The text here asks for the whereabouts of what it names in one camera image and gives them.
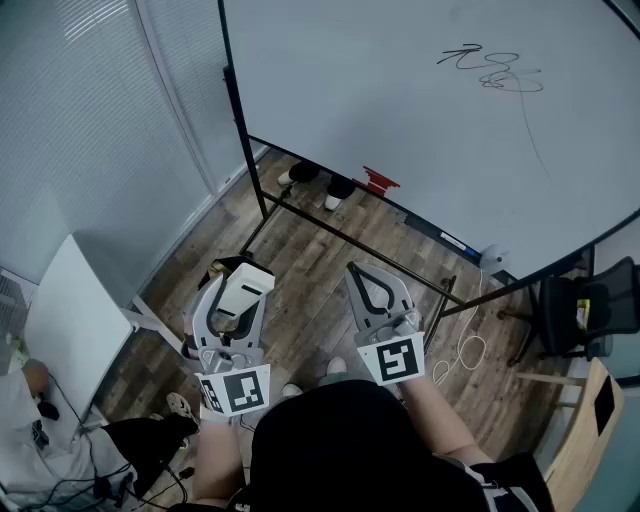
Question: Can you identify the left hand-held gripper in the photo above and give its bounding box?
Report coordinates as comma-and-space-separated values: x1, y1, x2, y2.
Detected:
183, 272, 272, 419

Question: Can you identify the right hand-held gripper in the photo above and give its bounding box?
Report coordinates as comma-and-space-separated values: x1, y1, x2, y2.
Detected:
344, 262, 426, 387

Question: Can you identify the white whiteboard eraser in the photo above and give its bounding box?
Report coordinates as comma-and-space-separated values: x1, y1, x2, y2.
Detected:
215, 261, 276, 321

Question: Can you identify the large white whiteboard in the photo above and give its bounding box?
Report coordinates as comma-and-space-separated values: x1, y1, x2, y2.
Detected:
218, 0, 640, 284

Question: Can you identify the person's left forearm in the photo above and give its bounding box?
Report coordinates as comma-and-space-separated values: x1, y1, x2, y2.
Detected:
192, 414, 251, 506

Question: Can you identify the person's right forearm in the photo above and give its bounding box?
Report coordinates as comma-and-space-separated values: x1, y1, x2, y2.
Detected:
397, 377, 494, 464

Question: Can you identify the blue and white marker pen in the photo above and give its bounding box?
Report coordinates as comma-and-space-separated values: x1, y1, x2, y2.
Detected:
439, 230, 476, 256

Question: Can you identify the white round pen holder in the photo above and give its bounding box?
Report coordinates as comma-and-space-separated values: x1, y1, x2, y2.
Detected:
477, 243, 511, 274

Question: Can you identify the white table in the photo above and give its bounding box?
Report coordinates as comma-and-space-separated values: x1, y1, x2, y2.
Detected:
23, 234, 186, 436

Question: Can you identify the person's black shirt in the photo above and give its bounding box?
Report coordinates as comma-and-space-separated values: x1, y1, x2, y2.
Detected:
169, 379, 556, 512

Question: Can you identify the black mesh office chair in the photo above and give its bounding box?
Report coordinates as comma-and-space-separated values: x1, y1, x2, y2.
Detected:
497, 257, 640, 366

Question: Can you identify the brown round ball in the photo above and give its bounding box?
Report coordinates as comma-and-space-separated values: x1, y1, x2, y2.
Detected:
22, 359, 50, 396

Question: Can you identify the yellow packet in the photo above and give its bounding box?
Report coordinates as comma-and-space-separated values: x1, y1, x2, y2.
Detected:
574, 298, 594, 331

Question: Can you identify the small green plant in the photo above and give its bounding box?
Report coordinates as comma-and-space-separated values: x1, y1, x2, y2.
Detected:
0, 334, 31, 374

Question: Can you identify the white floor vent unit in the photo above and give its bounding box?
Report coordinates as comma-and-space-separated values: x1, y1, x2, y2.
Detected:
0, 269, 39, 351

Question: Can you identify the black tablet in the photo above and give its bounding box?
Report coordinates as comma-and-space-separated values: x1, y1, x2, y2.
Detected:
593, 374, 615, 436

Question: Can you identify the light wooden table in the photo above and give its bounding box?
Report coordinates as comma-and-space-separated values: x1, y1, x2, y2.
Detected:
517, 357, 626, 501

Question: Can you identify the white floor cable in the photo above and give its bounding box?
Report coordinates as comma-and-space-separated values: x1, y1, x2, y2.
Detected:
432, 267, 487, 386

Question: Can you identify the bundle of black cables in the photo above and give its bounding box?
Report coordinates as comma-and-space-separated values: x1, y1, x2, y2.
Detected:
34, 379, 196, 509

